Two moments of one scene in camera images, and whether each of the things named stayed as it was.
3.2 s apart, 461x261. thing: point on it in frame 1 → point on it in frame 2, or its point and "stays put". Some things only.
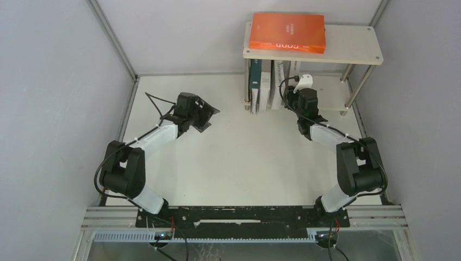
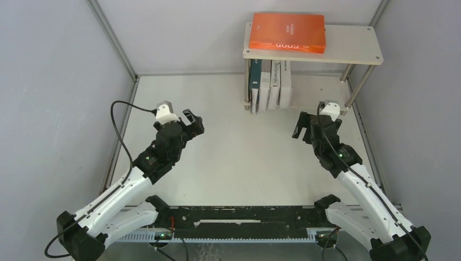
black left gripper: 206,112 → 197,129
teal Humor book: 255,84 stays put
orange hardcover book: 297,32 stays put
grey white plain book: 265,84 stays put
